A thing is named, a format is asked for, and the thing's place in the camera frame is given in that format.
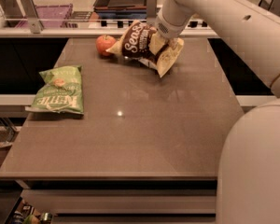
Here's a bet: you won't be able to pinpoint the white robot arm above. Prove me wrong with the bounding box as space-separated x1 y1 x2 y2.
156 0 280 224

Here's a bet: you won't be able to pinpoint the items in lower bin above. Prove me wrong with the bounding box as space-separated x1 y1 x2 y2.
7 200 53 224

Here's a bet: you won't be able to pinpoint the middle metal rail bracket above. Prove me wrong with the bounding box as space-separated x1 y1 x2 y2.
147 0 157 25

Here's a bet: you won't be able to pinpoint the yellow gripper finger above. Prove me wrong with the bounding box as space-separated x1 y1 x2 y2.
148 32 168 55

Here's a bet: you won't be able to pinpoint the red apple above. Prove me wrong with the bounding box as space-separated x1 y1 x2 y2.
95 35 117 57

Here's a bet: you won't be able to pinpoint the green Kettle chip bag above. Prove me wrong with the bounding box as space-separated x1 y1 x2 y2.
25 65 84 115

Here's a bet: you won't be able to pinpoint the left metal rail bracket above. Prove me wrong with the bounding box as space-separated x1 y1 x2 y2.
21 0 43 34

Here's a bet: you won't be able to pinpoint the purple plastic crate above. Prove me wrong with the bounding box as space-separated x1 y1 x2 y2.
15 3 74 29

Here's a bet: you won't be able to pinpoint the brown sea salt chip bag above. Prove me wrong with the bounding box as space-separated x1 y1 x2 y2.
107 21 184 77

